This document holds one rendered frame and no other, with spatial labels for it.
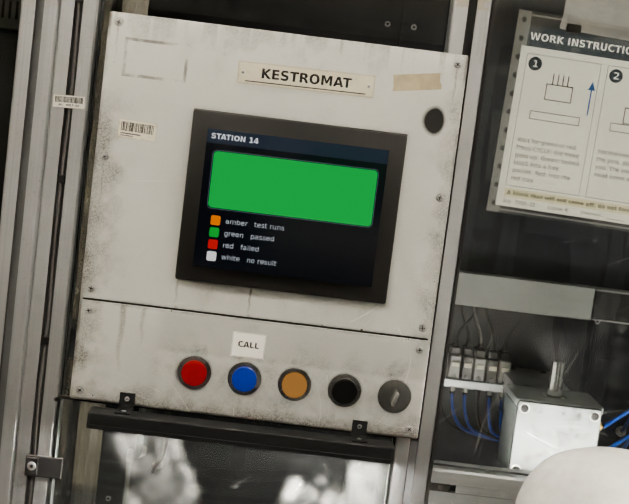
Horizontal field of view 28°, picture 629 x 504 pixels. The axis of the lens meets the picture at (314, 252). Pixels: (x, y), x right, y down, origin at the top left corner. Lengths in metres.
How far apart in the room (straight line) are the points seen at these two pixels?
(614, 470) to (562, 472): 0.05
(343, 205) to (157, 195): 0.22
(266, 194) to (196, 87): 0.15
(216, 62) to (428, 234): 0.32
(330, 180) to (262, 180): 0.08
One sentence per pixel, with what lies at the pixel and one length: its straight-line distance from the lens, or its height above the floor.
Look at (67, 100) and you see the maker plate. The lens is 1.51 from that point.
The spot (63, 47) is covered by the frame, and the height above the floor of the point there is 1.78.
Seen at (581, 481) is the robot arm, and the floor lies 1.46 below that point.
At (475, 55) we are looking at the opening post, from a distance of 1.50.
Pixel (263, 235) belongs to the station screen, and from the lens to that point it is 1.46.
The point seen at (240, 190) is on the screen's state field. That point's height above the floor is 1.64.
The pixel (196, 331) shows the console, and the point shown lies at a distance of 1.50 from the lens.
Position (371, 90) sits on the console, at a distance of 1.47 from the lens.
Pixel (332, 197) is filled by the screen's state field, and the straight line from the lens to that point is 1.45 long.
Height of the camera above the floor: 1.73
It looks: 6 degrees down
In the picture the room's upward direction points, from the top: 7 degrees clockwise
